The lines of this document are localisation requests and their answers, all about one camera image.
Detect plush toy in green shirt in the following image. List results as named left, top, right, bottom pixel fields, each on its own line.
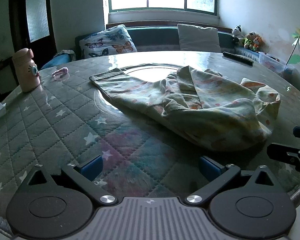
left=244, top=32, right=257, bottom=49

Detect black remote control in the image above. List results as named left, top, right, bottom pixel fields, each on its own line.
left=222, top=51, right=254, bottom=67

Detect orange plush toy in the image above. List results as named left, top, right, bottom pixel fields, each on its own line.
left=251, top=34, right=263, bottom=52

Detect pink cartoon-face bottle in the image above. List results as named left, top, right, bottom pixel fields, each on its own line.
left=12, top=48, right=41, bottom=93

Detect small pink cloth item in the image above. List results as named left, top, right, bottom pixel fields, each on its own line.
left=52, top=67, right=69, bottom=79

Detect plain grey pillow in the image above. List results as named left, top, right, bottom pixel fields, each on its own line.
left=177, top=24, right=222, bottom=53

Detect blue corner sofa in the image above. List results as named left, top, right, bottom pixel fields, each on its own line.
left=40, top=25, right=265, bottom=70

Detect crumpled blanket on sofa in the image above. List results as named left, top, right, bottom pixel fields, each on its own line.
left=54, top=49, right=77, bottom=62

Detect clear plastic storage box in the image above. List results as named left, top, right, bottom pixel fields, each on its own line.
left=258, top=51, right=295, bottom=75

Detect patterned pastel garment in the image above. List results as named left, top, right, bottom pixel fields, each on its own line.
left=89, top=65, right=281, bottom=152

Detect quilted star table cover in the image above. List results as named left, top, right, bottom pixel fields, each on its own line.
left=0, top=51, right=300, bottom=240

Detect butterfly print pillow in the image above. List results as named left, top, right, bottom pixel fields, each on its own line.
left=79, top=24, right=138, bottom=59

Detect dark door with glass pane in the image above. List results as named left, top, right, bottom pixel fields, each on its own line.
left=9, top=0, right=57, bottom=63

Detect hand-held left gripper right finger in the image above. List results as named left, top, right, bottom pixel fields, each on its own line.
left=185, top=156, right=282, bottom=207

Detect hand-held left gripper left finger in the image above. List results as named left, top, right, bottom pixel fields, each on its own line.
left=19, top=155, right=118, bottom=205

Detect black and white plush cow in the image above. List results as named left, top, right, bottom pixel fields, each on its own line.
left=231, top=25, right=244, bottom=46

